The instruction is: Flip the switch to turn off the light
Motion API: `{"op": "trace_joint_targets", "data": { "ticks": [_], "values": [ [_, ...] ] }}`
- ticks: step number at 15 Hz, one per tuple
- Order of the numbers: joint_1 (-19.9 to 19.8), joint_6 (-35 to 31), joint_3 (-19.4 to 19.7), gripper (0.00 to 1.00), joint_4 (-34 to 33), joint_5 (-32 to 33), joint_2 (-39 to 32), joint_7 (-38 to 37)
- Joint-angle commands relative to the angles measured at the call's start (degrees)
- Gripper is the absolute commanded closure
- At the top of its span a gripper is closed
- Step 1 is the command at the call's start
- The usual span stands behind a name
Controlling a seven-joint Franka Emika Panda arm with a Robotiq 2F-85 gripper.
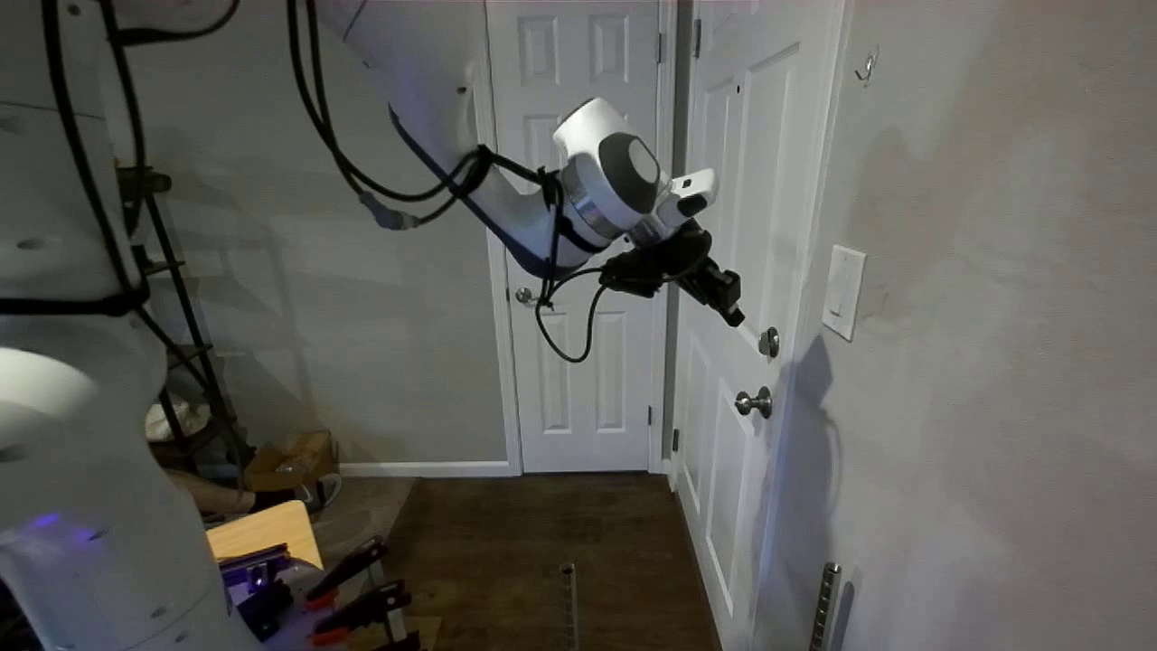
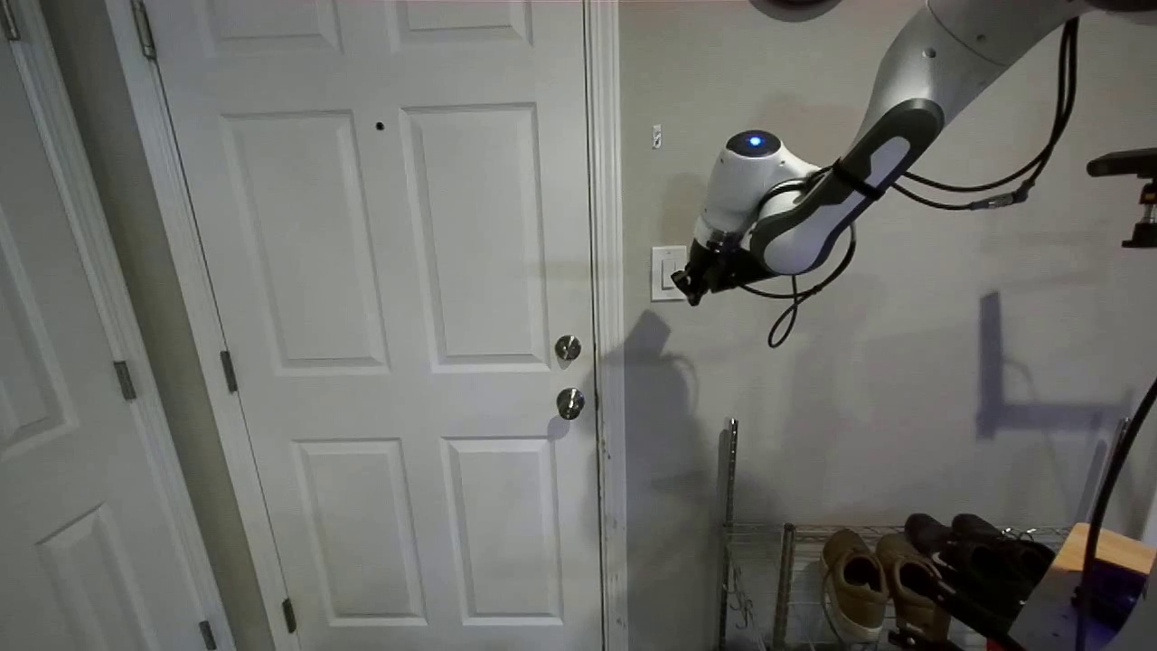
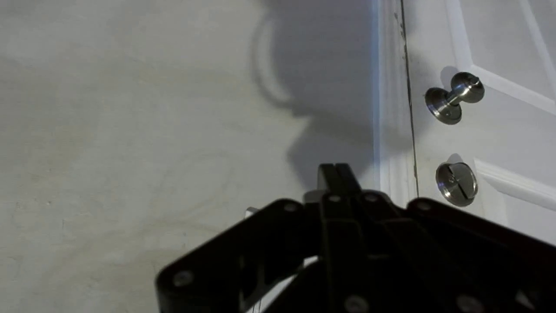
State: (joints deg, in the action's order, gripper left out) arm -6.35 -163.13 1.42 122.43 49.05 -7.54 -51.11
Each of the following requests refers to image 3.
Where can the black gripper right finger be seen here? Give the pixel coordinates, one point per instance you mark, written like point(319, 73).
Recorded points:
point(441, 261)

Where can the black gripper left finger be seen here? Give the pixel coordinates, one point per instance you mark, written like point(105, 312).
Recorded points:
point(262, 261)

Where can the silver deadbolt lock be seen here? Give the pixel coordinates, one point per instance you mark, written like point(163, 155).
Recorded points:
point(458, 183)

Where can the white panel door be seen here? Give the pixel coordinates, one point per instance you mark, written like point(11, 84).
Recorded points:
point(510, 139)

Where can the silver door knob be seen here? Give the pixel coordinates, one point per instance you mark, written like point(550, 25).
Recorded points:
point(455, 98)

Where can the white door frame trim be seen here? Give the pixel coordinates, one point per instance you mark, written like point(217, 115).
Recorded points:
point(394, 87)

